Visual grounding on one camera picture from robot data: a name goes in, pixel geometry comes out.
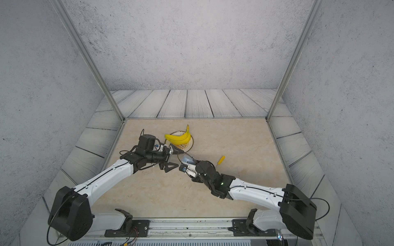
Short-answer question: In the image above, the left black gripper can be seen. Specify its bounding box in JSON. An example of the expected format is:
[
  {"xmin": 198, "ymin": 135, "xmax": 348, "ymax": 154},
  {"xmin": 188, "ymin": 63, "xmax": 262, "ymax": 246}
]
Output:
[{"xmin": 145, "ymin": 143, "xmax": 184, "ymax": 172}]

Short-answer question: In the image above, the yellow handled screwdriver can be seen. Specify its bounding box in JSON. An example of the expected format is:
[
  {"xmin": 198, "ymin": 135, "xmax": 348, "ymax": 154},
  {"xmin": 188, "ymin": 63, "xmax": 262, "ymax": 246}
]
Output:
[{"xmin": 215, "ymin": 156, "xmax": 225, "ymax": 166}]

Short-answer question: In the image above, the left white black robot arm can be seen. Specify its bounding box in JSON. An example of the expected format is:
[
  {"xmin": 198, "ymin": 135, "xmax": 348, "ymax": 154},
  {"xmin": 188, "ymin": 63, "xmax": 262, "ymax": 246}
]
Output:
[{"xmin": 48, "ymin": 134, "xmax": 184, "ymax": 241}]

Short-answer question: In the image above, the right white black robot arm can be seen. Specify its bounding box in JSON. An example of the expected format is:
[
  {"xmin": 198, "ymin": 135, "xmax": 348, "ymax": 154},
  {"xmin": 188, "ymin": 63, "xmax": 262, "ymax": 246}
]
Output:
[{"xmin": 179, "ymin": 160, "xmax": 317, "ymax": 240}]

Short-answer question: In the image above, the round patterned plate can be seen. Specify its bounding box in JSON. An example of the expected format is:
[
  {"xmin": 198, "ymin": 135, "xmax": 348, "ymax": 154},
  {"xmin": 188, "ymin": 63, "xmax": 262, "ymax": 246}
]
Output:
[{"xmin": 165, "ymin": 131, "xmax": 194, "ymax": 152}]

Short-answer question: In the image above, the yellow banana bunch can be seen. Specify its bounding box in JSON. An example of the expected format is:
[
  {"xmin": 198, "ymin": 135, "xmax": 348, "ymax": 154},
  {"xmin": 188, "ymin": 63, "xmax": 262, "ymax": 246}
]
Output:
[{"xmin": 165, "ymin": 125, "xmax": 191, "ymax": 146}]

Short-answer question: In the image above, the aluminium mounting rail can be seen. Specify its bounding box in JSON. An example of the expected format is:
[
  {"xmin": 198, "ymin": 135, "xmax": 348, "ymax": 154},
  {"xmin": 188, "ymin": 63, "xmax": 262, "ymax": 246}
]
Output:
[{"xmin": 53, "ymin": 217, "xmax": 327, "ymax": 246}]

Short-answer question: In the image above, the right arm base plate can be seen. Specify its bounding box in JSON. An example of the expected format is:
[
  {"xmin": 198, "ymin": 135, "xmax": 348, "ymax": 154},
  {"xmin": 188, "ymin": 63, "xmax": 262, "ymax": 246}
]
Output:
[{"xmin": 228, "ymin": 209, "xmax": 276, "ymax": 237}]

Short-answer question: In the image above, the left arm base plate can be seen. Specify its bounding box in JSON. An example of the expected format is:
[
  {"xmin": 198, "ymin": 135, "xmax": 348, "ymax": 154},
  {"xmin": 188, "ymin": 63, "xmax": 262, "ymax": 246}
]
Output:
[{"xmin": 104, "ymin": 209, "xmax": 150, "ymax": 238}]

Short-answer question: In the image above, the left aluminium frame post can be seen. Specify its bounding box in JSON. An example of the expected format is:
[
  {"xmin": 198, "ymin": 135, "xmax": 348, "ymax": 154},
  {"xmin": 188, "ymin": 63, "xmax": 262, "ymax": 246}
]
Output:
[{"xmin": 50, "ymin": 0, "xmax": 125, "ymax": 123}]

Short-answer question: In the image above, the aluminium frame post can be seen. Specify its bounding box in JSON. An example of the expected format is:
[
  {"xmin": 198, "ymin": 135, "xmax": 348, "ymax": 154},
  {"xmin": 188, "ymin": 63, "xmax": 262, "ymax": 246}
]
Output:
[
  {"xmin": 50, "ymin": 0, "xmax": 125, "ymax": 123},
  {"xmin": 266, "ymin": 0, "xmax": 324, "ymax": 123}
]

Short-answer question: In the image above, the right aluminium frame post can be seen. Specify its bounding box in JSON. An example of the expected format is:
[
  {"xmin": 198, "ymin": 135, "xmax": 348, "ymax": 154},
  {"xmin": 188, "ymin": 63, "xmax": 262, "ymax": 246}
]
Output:
[{"xmin": 266, "ymin": 0, "xmax": 324, "ymax": 123}]

